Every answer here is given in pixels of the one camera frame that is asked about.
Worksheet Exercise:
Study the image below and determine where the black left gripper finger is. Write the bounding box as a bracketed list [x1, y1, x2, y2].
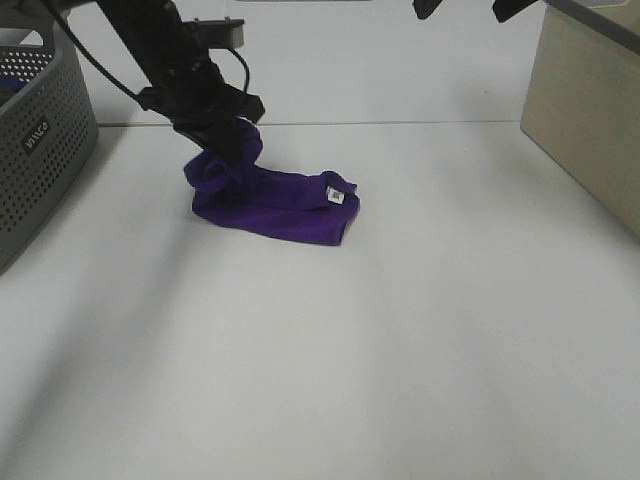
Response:
[173, 118, 243, 164]
[227, 94, 264, 123]

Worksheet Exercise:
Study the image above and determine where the beige fabric storage box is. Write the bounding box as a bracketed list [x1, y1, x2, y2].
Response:
[521, 1, 639, 233]

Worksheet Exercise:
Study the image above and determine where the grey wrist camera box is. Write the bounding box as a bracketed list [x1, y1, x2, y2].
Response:
[184, 17, 245, 49]

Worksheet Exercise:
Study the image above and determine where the grey perforated plastic basket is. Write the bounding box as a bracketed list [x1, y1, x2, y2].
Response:
[1, 26, 98, 271]

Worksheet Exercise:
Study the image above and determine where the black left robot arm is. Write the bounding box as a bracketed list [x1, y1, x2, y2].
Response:
[98, 1, 265, 164]

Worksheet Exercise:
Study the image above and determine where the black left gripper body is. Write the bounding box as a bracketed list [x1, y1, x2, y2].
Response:
[137, 60, 253, 125]

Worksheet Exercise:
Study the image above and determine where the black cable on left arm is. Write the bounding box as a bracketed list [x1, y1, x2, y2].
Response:
[42, 0, 250, 101]

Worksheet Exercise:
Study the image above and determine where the purple microfiber towel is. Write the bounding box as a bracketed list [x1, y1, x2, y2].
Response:
[183, 119, 360, 246]

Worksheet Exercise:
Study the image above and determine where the blue cloth in basket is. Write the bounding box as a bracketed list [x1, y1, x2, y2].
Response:
[0, 76, 25, 103]

